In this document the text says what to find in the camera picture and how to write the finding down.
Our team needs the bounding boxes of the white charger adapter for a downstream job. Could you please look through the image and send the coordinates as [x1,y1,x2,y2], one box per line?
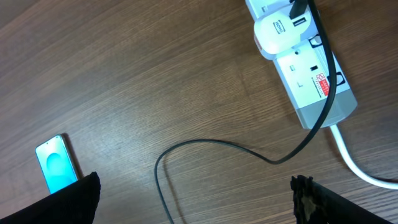
[254,4,317,60]

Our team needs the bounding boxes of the Galaxy smartphone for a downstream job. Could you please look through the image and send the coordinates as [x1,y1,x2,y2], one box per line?
[35,134,79,194]

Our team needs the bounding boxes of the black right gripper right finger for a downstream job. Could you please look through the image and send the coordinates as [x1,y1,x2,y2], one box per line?
[290,175,390,224]

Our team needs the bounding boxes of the white power strip cord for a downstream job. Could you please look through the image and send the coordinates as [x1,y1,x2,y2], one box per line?
[329,124,398,190]

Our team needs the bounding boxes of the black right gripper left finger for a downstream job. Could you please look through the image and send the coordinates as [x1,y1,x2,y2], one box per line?
[1,172,101,224]

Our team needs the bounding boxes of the black charging cable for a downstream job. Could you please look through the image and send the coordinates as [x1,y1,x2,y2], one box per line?
[154,0,338,224]

